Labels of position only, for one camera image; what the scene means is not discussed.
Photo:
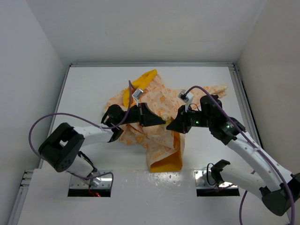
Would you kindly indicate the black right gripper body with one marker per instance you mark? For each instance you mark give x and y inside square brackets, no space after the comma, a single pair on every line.
[186,119]

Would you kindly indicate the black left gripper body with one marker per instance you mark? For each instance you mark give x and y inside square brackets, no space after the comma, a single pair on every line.
[143,118]

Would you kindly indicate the orange patterned yellow-lined jacket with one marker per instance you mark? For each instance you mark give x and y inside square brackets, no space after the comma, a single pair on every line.
[164,148]

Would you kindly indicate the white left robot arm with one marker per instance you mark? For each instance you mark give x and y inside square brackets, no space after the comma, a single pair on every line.
[62,148]

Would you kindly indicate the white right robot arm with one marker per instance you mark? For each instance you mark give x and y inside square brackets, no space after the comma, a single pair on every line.
[276,186]

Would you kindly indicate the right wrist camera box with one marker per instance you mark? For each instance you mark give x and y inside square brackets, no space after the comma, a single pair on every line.
[186,97]

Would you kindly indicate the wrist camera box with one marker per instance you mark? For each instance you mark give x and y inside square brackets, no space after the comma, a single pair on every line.
[138,93]
[186,97]

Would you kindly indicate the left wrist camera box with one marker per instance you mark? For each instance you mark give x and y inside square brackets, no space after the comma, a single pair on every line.
[138,93]

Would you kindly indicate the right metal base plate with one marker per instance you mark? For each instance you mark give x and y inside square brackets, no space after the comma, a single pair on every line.
[201,182]

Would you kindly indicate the metal base plate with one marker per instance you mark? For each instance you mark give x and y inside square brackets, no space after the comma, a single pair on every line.
[201,182]
[102,181]

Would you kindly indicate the aluminium frame rail right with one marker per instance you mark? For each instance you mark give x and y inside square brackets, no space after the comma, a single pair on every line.
[244,103]

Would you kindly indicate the aluminium frame rail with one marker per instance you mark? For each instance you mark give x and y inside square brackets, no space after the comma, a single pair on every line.
[244,103]
[152,64]

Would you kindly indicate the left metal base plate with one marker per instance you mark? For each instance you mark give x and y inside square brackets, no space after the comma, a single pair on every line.
[102,181]

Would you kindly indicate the aluminium frame rail back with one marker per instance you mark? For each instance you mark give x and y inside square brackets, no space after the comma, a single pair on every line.
[152,64]

